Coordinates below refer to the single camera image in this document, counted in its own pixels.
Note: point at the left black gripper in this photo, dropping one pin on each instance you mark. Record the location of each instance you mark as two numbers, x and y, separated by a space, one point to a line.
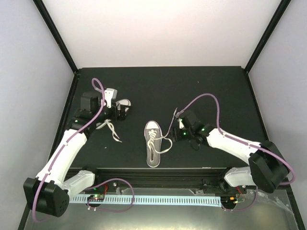
122 116

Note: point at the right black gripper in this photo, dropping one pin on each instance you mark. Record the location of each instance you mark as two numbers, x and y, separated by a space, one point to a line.
176 136

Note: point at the grey sneaker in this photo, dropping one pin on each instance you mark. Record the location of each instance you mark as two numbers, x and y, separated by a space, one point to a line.
154 137
112 124

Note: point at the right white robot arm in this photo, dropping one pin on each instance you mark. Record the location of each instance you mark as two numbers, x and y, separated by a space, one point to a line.
265 168

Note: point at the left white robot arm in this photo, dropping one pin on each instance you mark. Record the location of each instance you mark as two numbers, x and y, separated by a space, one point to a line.
50 192

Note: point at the left small circuit board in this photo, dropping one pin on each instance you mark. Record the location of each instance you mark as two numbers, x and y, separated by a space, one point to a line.
96 198

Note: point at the small circuit board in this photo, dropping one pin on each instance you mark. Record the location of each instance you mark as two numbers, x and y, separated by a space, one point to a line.
96 198
232 199

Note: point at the right small circuit board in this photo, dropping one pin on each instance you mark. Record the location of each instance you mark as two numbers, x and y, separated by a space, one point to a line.
232 199

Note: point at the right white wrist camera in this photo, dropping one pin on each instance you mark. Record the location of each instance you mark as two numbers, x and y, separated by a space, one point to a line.
180 117

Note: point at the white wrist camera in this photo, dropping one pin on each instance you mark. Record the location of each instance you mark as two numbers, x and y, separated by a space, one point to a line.
110 94
180 117

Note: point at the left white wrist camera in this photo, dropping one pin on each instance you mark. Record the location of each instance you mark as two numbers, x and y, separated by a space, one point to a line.
110 94

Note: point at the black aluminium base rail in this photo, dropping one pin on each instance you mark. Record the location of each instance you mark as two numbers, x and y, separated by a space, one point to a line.
207 180

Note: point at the white slotted cable duct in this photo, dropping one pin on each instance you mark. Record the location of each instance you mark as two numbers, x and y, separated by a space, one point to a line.
211 201

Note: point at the left black frame post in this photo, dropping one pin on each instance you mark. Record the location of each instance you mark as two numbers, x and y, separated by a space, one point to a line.
55 33

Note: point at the black frame post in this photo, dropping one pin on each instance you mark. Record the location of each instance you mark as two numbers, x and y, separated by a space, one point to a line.
282 7
55 33

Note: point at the right black frame post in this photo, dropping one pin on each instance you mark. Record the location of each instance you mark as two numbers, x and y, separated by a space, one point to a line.
282 7

